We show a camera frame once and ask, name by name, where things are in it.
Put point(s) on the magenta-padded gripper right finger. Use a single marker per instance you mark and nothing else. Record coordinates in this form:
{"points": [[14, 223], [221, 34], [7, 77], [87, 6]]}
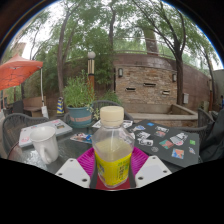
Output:
{"points": [[153, 170]]}

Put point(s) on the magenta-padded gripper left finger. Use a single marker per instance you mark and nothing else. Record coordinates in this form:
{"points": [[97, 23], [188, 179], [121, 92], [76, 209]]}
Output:
{"points": [[71, 173]]}

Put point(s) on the yellow-labelled clear drink bottle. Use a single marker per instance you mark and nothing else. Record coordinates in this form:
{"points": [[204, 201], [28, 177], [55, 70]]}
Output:
{"points": [[113, 163]]}

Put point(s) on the flat round red coaster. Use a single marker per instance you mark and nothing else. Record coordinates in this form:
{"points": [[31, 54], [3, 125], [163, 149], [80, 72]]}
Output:
{"points": [[128, 185]]}

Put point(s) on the small colourful card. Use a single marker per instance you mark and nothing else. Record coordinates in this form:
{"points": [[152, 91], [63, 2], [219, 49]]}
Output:
{"points": [[80, 137]]}

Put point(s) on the black laptop with stickers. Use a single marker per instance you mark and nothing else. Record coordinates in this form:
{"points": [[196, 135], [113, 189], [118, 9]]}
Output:
{"points": [[180, 143]]}

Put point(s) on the white ceramic mug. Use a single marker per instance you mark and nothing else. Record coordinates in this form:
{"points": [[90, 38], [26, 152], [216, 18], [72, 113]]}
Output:
{"points": [[45, 143]]}

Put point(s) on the silver laptop with stickers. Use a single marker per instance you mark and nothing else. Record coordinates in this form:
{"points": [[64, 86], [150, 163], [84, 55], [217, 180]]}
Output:
{"points": [[40, 131]]}

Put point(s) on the white printed booklet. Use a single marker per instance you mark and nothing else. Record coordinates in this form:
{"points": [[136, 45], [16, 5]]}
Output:
{"points": [[128, 124]]}

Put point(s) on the green plant in teal pot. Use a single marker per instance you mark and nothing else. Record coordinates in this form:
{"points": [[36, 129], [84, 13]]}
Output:
{"points": [[80, 115]]}

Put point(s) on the black jacket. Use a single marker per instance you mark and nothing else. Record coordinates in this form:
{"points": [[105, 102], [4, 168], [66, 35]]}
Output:
{"points": [[213, 143]]}

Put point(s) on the yellow and blue striped cone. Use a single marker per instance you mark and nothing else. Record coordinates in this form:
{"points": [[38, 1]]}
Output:
{"points": [[60, 107]]}

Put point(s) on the wooden bench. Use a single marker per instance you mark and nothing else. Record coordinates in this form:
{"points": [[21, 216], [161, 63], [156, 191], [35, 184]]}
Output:
{"points": [[31, 104]]}

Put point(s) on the dark patio chairs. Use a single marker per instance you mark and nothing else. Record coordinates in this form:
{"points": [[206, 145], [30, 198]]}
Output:
{"points": [[15, 107]]}

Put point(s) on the orange canopy tent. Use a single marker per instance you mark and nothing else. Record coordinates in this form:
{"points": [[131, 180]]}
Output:
{"points": [[16, 71]]}

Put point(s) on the grey wall utility box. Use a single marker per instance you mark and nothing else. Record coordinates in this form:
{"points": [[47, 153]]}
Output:
{"points": [[185, 98]]}

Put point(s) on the black wall lantern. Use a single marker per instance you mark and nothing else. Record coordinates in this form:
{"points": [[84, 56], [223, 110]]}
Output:
{"points": [[120, 72], [174, 77]]}

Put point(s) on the wooden lamp post with globe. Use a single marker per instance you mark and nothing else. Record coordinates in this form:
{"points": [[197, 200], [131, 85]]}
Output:
{"points": [[91, 71]]}

